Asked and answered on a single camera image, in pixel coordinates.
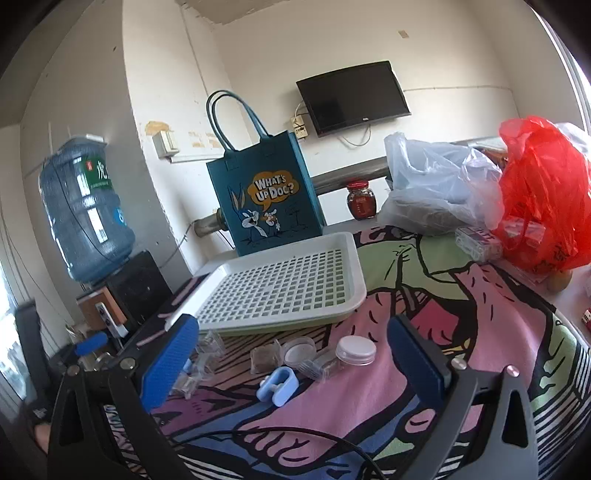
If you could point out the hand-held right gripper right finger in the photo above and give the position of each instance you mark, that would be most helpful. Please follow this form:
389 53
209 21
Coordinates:
415 364

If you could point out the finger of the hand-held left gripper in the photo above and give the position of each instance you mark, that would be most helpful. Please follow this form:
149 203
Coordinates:
91 345

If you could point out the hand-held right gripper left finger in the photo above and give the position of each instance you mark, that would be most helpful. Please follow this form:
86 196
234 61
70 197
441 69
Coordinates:
171 364

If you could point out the white round cap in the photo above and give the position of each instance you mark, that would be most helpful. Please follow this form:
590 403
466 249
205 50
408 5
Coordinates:
355 346

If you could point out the light blue plastic clip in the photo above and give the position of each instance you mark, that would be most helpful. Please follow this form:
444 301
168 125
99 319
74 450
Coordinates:
286 383

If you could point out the clear round container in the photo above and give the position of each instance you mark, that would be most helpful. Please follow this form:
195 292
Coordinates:
298 353

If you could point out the white perforated plastic tray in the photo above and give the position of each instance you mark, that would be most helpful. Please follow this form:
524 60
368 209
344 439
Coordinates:
277 286

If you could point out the wood-sided speaker with knobs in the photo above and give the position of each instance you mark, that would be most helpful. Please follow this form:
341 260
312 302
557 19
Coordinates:
94 307

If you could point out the printed blanket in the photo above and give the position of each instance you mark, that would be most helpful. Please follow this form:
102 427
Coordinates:
369 401

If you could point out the black water dispenser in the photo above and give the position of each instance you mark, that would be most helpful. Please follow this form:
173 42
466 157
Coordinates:
138 286

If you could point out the blue water cooler bottle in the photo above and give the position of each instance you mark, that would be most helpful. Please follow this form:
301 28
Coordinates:
83 217

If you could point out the yellow fruit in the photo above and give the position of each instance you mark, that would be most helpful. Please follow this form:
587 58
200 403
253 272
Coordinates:
559 280

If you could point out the red sauce jar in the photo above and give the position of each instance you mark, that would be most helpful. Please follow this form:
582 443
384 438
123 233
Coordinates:
362 203

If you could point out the clear plastic bag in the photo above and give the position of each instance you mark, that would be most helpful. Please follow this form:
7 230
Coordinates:
429 184

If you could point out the red plastic bag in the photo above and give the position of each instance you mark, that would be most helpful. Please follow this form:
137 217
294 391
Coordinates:
545 184

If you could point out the teal cartoon tote bag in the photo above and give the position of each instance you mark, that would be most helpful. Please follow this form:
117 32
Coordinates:
268 152

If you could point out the wall switch box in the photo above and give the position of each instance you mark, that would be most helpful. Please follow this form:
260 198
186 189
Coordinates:
165 144

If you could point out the wall power socket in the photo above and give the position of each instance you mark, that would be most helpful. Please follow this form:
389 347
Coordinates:
299 127

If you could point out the black wall television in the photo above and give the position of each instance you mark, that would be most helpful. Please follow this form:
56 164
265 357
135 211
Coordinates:
351 97

